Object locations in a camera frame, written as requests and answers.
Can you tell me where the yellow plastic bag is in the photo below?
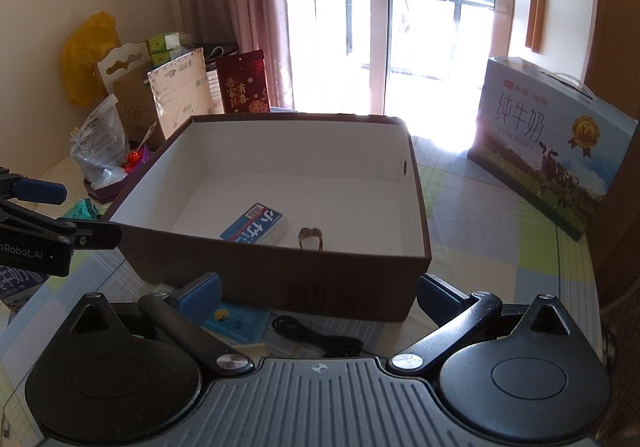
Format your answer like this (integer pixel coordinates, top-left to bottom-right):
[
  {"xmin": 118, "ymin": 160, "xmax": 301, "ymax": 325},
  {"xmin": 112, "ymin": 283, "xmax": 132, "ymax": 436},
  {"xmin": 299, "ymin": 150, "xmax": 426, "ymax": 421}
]
[{"xmin": 61, "ymin": 12, "xmax": 122, "ymax": 107}]

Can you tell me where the teal crumpled wrapper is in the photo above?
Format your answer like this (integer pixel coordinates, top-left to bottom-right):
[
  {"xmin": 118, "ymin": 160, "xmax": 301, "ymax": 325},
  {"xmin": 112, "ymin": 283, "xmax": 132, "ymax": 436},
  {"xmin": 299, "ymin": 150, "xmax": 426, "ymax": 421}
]
[{"xmin": 62, "ymin": 200, "xmax": 101, "ymax": 223}]

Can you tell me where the black usb cable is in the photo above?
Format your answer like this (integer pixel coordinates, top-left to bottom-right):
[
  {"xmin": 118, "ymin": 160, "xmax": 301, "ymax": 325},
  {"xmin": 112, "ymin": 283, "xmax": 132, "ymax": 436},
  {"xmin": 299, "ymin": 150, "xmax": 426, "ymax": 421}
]
[{"xmin": 271, "ymin": 314, "xmax": 366, "ymax": 358}]

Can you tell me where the blue milk carton gift box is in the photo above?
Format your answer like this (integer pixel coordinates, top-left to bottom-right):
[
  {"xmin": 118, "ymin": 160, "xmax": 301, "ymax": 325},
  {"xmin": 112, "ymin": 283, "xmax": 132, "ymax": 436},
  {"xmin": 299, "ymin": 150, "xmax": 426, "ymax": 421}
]
[{"xmin": 467, "ymin": 56, "xmax": 640, "ymax": 242}]

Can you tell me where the brown hair clip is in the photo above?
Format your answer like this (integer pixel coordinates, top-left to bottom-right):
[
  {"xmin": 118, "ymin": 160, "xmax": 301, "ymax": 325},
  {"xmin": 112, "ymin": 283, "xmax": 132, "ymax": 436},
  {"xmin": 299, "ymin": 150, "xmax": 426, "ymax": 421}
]
[{"xmin": 298, "ymin": 227, "xmax": 324, "ymax": 252}]

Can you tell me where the dark paper bag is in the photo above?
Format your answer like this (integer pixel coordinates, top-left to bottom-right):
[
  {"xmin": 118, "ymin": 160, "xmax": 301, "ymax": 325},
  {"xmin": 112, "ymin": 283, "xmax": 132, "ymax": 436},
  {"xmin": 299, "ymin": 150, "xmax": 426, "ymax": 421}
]
[{"xmin": 202, "ymin": 42, "xmax": 240, "ymax": 73}]

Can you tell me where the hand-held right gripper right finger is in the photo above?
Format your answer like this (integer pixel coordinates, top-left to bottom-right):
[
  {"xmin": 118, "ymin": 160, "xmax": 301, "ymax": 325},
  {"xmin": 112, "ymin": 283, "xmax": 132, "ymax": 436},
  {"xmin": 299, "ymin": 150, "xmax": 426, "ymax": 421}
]
[{"xmin": 387, "ymin": 273, "xmax": 576, "ymax": 375}]

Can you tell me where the cardboard box with white handle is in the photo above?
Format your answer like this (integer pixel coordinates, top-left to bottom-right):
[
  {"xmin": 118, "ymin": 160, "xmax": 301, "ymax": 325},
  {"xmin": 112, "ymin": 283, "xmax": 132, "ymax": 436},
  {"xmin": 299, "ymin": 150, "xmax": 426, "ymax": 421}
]
[{"xmin": 95, "ymin": 42, "xmax": 166, "ymax": 150}]

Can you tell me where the brown cardboard box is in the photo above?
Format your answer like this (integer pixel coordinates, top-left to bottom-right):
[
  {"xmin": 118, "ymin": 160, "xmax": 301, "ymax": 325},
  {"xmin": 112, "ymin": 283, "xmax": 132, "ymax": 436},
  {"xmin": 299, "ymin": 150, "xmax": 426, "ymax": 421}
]
[{"xmin": 102, "ymin": 113, "xmax": 433, "ymax": 324}]

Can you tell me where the white paper bag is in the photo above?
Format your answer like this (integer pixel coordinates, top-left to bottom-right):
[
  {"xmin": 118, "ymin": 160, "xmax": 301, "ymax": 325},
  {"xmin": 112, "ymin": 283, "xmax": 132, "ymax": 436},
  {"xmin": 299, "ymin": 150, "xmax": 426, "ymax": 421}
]
[{"xmin": 146, "ymin": 48, "xmax": 213, "ymax": 140}]

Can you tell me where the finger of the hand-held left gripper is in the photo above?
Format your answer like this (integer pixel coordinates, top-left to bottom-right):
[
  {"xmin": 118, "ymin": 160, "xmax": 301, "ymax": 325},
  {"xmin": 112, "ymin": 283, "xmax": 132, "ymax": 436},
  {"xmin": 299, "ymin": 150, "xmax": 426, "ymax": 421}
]
[
  {"xmin": 0, "ymin": 167, "xmax": 68, "ymax": 205},
  {"xmin": 0, "ymin": 200, "xmax": 123, "ymax": 251}
]

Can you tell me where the clear printed plastic bag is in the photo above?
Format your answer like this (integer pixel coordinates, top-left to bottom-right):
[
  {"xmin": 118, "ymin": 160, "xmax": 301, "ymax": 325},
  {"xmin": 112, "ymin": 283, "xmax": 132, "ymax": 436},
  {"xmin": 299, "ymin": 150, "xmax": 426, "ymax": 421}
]
[{"xmin": 69, "ymin": 94, "xmax": 131, "ymax": 190}]

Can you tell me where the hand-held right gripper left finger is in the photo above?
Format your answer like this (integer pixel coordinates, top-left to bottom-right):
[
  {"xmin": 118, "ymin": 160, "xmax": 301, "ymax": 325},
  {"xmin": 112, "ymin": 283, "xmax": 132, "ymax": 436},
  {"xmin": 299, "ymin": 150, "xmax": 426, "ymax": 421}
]
[{"xmin": 67, "ymin": 272, "xmax": 256, "ymax": 376}]

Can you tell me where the blue white tissue packet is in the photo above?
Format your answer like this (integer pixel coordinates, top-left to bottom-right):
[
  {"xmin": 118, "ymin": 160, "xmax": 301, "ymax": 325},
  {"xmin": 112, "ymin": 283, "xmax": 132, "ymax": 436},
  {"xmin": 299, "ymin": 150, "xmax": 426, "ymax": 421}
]
[{"xmin": 220, "ymin": 203, "xmax": 289, "ymax": 244}]

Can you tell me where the sliding glass door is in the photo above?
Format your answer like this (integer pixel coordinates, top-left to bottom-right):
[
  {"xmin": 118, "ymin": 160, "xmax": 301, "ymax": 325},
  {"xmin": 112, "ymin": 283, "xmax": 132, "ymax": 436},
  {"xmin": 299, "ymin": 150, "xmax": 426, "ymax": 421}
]
[{"xmin": 295, "ymin": 0, "xmax": 501, "ymax": 113}]

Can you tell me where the red gift box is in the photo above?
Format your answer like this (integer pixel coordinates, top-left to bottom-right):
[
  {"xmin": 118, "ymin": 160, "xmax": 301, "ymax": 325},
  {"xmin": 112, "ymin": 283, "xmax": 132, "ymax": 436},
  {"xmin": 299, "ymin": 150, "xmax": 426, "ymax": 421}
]
[{"xmin": 216, "ymin": 50, "xmax": 272, "ymax": 115}]

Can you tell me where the purple box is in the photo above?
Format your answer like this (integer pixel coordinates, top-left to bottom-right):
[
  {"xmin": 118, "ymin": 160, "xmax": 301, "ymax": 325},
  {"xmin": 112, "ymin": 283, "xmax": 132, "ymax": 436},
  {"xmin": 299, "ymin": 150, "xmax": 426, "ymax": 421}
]
[{"xmin": 82, "ymin": 147, "xmax": 156, "ymax": 205}]

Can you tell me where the green tissue box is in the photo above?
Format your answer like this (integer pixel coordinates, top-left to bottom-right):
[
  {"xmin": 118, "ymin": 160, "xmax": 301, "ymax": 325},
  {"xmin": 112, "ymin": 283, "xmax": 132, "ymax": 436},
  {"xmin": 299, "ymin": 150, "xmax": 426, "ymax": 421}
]
[
  {"xmin": 146, "ymin": 32, "xmax": 193, "ymax": 53},
  {"xmin": 150, "ymin": 50, "xmax": 182, "ymax": 69}
]

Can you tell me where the small blue milk carton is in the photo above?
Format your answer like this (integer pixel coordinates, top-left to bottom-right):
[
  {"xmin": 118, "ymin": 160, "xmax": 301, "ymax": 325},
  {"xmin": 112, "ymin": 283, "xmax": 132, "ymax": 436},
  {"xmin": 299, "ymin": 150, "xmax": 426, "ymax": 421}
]
[{"xmin": 0, "ymin": 264, "xmax": 51, "ymax": 313}]

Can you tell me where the light blue flat packet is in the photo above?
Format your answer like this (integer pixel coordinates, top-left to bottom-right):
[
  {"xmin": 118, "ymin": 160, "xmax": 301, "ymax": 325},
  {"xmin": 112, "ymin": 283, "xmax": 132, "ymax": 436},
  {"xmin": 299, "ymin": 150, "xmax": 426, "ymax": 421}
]
[{"xmin": 202, "ymin": 309, "xmax": 271, "ymax": 353}]

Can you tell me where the desktop with checkered tablecloth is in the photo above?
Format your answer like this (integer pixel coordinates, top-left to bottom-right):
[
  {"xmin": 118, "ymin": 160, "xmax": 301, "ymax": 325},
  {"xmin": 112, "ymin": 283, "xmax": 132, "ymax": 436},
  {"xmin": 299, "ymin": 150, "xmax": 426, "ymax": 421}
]
[{"xmin": 0, "ymin": 134, "xmax": 608, "ymax": 447}]

